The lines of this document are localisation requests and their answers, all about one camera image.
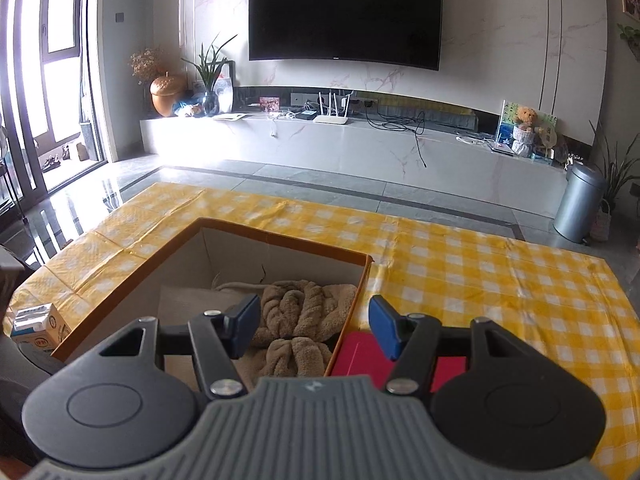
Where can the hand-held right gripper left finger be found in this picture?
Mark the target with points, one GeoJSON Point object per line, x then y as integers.
{"type": "Point", "coordinates": [247, 325]}

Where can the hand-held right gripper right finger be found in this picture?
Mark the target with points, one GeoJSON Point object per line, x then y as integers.
{"type": "Point", "coordinates": [387, 327]}

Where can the brown plush towel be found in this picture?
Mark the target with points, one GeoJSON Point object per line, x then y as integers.
{"type": "Point", "coordinates": [300, 310]}

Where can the orange-rimmed cardboard box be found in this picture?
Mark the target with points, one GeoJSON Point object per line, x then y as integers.
{"type": "Point", "coordinates": [150, 270]}

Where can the red cloth item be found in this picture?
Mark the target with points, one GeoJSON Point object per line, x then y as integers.
{"type": "Point", "coordinates": [360, 360]}

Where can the yellow checked tablecloth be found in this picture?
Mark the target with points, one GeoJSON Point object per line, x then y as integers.
{"type": "Point", "coordinates": [500, 285]}

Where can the white marble television cabinet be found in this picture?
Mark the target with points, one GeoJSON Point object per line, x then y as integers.
{"type": "Point", "coordinates": [325, 147]}

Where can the milk carton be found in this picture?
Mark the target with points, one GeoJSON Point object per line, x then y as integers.
{"type": "Point", "coordinates": [42, 327]}

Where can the papers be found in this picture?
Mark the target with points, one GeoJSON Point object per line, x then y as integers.
{"type": "Point", "coordinates": [230, 117]}

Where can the white router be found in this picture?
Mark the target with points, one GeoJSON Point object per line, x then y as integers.
{"type": "Point", "coordinates": [330, 118]}

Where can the small photo card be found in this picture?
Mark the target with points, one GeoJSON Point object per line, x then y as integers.
{"type": "Point", "coordinates": [269, 104]}

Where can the small stuffed toy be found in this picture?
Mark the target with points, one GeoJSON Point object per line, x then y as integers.
{"type": "Point", "coordinates": [189, 109]}

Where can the silver trash can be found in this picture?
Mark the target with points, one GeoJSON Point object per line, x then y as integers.
{"type": "Point", "coordinates": [577, 205]}

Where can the illustrated poster board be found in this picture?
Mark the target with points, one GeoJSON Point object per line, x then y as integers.
{"type": "Point", "coordinates": [504, 130]}

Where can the green plant in glass vase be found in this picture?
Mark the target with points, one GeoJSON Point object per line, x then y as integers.
{"type": "Point", "coordinates": [210, 90]}

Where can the acorn-shaped jar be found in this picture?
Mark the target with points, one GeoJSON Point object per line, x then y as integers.
{"type": "Point", "coordinates": [167, 97]}

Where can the teddy bear in white basket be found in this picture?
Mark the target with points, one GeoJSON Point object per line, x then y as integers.
{"type": "Point", "coordinates": [526, 130]}

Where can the long-leaf plant in woven basket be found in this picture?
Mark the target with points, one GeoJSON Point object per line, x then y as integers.
{"type": "Point", "coordinates": [617, 180]}

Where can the dried flower bunch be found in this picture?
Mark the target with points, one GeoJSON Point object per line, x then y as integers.
{"type": "Point", "coordinates": [147, 65]}

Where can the glass balcony door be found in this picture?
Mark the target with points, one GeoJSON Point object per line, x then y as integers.
{"type": "Point", "coordinates": [55, 60]}

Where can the hanging vine plant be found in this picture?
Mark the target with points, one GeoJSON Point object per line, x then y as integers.
{"type": "Point", "coordinates": [631, 40]}

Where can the black wall television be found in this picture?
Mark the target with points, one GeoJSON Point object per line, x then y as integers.
{"type": "Point", "coordinates": [345, 12]}

